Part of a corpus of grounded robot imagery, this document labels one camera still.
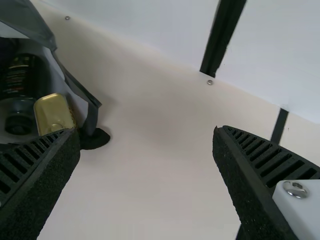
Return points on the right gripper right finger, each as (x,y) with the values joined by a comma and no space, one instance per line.
(250,180)

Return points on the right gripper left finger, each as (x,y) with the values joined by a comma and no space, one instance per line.
(37,180)

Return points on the rectangular tin with gold lid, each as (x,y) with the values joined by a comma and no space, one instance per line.
(50,110)

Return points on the dark coffee bottle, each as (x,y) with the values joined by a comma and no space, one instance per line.
(20,75)

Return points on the black strip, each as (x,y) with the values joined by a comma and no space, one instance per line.
(280,125)

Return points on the black post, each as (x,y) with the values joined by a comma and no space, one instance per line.
(220,37)

